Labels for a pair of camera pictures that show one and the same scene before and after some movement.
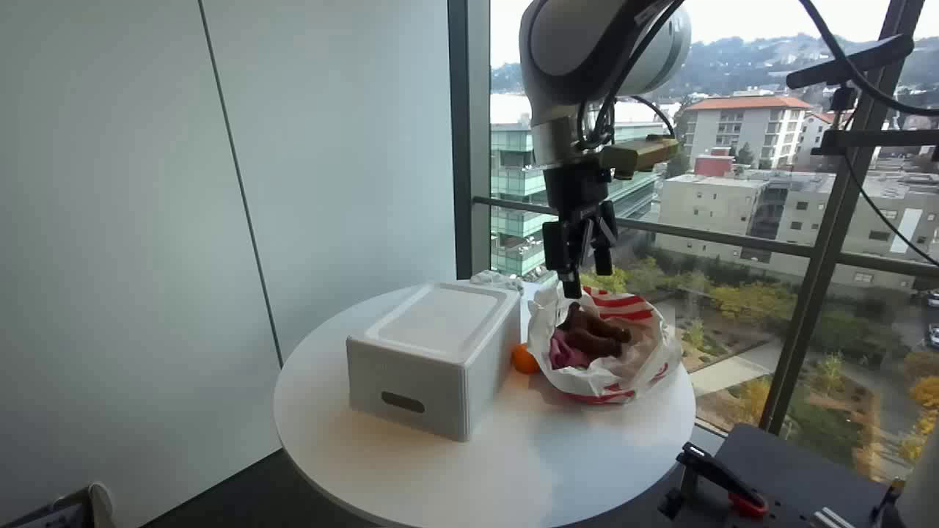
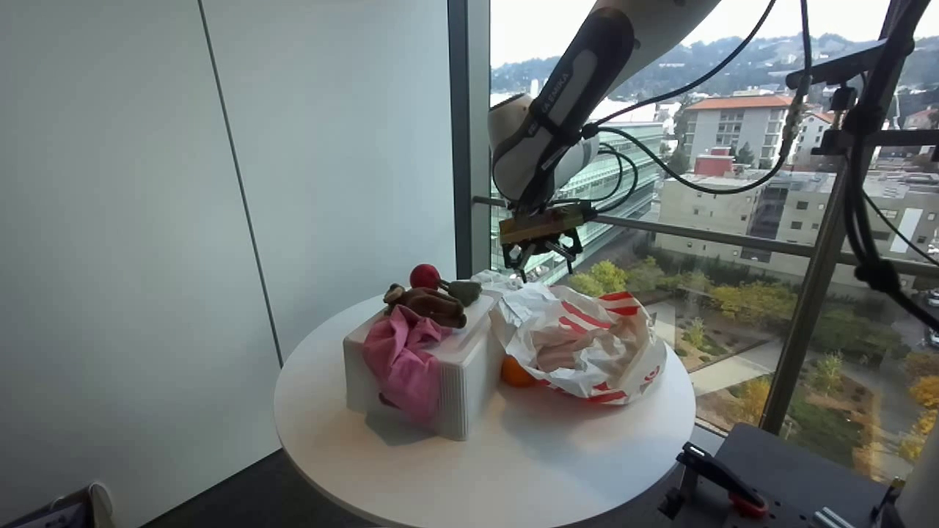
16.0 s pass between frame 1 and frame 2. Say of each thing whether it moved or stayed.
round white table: stayed
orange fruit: moved
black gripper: moved
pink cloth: moved
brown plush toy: moved
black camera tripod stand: stayed
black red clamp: stayed
